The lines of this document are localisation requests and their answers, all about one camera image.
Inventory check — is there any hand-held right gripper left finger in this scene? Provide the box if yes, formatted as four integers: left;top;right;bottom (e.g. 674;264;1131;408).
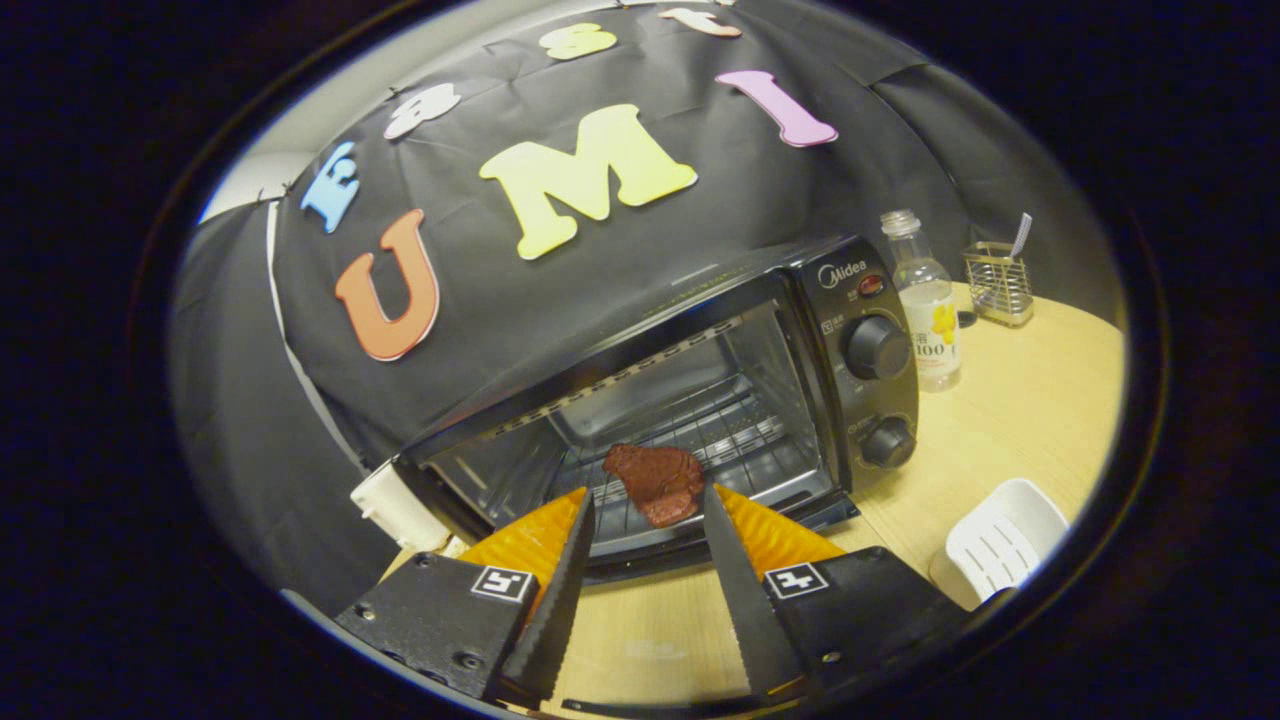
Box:
335;487;598;703

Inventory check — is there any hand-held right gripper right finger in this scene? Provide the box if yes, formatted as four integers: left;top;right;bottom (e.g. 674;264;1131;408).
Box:
703;483;971;701

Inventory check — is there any brown meat piece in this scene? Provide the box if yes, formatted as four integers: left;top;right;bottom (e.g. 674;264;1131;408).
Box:
603;443;706;529

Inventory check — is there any black electric oven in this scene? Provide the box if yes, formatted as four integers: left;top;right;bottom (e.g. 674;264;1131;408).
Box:
395;235;921;586

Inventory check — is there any white toaster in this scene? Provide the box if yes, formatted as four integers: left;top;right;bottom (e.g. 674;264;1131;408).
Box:
350;460;451;553

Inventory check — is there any white rectangular plate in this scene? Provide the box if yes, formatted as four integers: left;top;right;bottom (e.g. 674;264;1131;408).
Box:
930;478;1071;608

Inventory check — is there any clear bottle with yellow label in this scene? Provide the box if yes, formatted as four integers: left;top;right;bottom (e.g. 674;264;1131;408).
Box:
880;210;963;393

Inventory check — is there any metal wire holder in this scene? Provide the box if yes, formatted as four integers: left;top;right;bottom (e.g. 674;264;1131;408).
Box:
963;240;1036;328

